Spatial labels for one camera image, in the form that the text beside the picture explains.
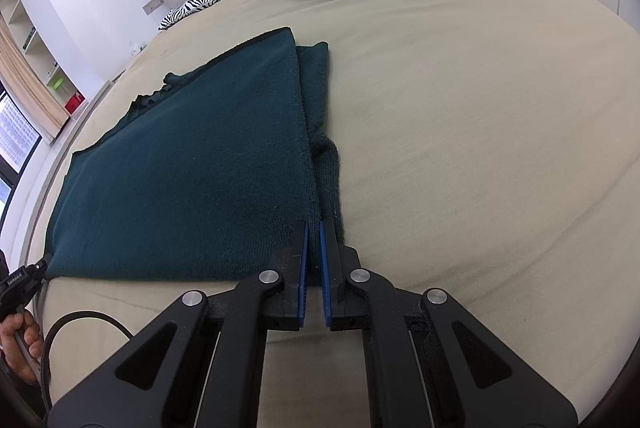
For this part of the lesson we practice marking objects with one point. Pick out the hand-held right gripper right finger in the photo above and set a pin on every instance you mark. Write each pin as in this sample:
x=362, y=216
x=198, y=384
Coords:
x=326, y=278

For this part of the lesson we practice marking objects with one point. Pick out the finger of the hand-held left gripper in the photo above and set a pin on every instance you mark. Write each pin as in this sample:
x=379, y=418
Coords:
x=39, y=269

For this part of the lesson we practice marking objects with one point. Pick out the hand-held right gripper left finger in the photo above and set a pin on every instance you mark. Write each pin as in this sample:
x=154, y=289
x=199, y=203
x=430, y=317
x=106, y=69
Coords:
x=301, y=278

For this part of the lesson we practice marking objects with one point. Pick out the dark green sweater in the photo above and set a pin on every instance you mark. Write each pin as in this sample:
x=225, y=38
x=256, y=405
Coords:
x=200, y=158

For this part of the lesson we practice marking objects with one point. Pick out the person's left hand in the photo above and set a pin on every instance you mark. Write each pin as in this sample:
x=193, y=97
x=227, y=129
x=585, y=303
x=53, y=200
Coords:
x=22, y=338

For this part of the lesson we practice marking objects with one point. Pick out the black framed window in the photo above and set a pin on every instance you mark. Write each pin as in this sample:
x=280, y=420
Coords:
x=15, y=133

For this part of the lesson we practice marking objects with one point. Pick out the red box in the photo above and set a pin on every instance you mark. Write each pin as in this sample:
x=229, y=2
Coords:
x=74, y=103

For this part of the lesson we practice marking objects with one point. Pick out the beige curtain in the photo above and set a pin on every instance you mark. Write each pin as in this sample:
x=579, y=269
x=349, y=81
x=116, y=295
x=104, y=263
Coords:
x=35, y=93

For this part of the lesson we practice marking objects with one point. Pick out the green lidded container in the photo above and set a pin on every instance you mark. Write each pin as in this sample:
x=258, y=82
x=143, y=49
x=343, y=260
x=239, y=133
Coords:
x=57, y=83

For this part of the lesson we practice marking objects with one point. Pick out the bed with beige sheet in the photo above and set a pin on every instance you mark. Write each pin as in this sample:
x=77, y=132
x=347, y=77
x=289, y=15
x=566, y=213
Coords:
x=475, y=108

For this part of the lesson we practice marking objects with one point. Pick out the white shelf unit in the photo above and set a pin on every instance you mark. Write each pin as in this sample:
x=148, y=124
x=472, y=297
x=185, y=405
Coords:
x=30, y=38

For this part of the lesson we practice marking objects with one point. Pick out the small white item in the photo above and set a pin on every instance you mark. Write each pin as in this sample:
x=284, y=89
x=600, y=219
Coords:
x=136, y=48

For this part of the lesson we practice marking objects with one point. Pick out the wall socket panel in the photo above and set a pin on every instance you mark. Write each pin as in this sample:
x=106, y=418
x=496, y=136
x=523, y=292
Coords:
x=152, y=6

